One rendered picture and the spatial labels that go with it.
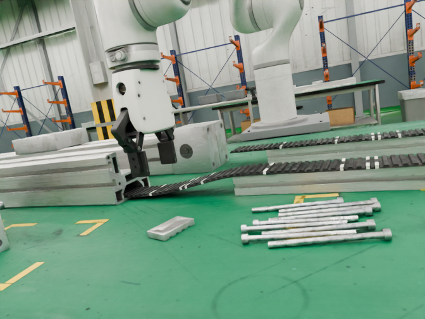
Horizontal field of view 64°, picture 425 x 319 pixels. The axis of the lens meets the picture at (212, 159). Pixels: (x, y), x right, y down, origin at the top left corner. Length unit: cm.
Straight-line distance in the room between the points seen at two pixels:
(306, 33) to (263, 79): 716
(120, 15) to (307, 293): 44
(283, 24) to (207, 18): 766
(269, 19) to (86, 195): 77
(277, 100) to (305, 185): 66
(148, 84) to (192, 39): 827
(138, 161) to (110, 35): 19
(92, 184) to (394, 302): 49
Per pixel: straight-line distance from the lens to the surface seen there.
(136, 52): 54
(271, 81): 110
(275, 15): 111
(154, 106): 55
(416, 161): 46
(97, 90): 417
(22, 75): 1180
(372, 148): 66
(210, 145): 69
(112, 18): 55
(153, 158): 77
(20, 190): 77
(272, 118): 111
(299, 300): 26
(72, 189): 64
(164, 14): 52
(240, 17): 114
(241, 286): 28
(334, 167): 46
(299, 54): 822
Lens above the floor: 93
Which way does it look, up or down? 10 degrees down
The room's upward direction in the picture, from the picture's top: 10 degrees counter-clockwise
